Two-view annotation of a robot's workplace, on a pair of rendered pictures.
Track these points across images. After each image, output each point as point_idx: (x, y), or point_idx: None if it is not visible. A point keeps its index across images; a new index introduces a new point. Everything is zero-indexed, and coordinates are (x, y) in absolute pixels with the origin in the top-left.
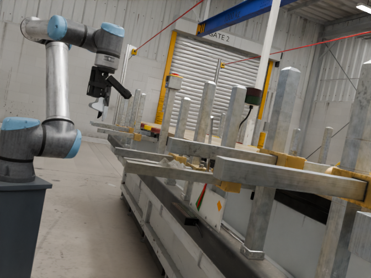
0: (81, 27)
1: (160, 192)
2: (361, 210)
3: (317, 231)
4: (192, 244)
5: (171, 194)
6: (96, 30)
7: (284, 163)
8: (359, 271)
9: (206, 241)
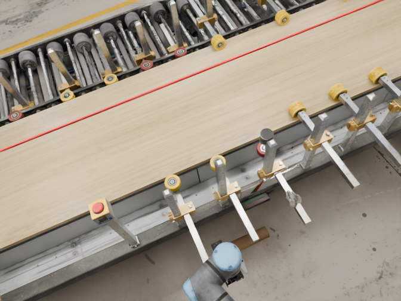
0: (230, 298)
1: (187, 229)
2: (313, 115)
3: (285, 132)
4: None
5: (214, 214)
6: (217, 281)
7: (331, 140)
8: None
9: (278, 187)
